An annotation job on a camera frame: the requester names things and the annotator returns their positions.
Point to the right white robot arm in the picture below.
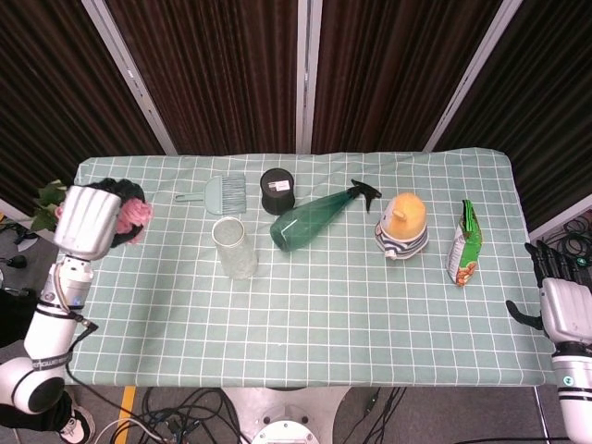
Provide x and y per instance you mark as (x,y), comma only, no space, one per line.
(575,393)

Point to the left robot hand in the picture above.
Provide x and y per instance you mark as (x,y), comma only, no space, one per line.
(88,224)

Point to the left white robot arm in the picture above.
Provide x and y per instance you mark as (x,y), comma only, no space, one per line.
(41,342)

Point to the black cylindrical can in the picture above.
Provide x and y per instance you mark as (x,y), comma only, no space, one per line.
(277,189)

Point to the orange and striped toy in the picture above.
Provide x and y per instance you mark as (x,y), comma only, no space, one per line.
(403,226)

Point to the pink artificial flower bouquet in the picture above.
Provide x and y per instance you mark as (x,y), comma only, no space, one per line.
(134,215)

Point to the black and white sneaker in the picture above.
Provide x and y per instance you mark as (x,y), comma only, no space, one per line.
(76,423)

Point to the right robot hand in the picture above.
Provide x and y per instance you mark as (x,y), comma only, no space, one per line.
(562,310)

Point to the grey metal frame post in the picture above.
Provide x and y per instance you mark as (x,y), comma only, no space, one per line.
(305,74)
(129,74)
(467,78)

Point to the green checkered tablecloth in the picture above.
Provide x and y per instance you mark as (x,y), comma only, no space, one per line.
(324,314)

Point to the clear glass vase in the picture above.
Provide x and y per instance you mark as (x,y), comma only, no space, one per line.
(235,250)

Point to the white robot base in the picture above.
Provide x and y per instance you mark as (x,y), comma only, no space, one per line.
(287,416)

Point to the light green dust brush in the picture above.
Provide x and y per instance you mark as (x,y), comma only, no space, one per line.
(222,193)

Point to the green spray bottle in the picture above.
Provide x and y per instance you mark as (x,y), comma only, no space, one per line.
(314,222)

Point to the green snack bag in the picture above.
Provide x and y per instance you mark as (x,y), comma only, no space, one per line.
(464,250)

